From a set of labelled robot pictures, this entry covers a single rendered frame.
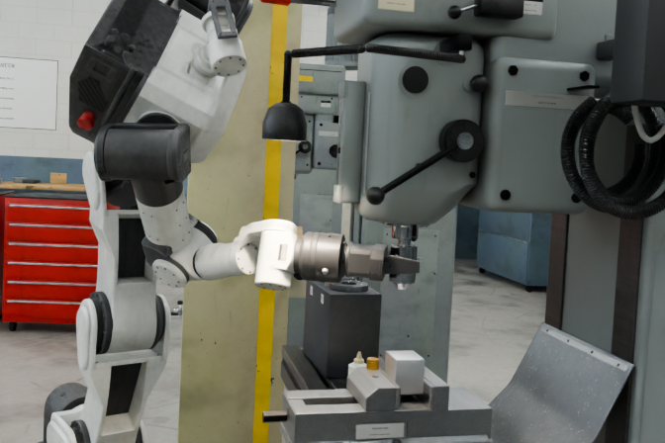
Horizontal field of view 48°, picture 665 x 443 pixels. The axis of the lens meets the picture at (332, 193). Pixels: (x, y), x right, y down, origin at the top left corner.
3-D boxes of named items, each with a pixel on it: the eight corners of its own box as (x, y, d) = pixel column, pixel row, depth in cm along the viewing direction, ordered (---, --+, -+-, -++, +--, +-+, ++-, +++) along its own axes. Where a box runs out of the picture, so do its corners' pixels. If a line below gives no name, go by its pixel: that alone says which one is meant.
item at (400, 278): (383, 281, 134) (385, 249, 134) (398, 278, 138) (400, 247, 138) (406, 285, 131) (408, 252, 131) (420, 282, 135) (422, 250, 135)
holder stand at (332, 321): (326, 379, 164) (330, 288, 163) (302, 352, 185) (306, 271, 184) (377, 377, 168) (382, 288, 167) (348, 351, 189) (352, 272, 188)
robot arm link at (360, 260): (384, 240, 128) (315, 234, 130) (381, 296, 129) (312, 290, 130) (389, 233, 141) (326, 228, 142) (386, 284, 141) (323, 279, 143)
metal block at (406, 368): (394, 395, 128) (396, 360, 128) (383, 384, 134) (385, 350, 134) (423, 394, 129) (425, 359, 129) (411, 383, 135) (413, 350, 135)
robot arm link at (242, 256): (278, 217, 135) (232, 224, 144) (272, 265, 132) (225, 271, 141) (305, 225, 139) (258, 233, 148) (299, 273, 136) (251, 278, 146)
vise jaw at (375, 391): (365, 411, 124) (366, 388, 124) (345, 388, 136) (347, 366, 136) (400, 410, 125) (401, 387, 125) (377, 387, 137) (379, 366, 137)
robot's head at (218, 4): (207, 62, 141) (210, 37, 134) (198, 26, 144) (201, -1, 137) (240, 59, 143) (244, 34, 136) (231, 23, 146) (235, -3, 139)
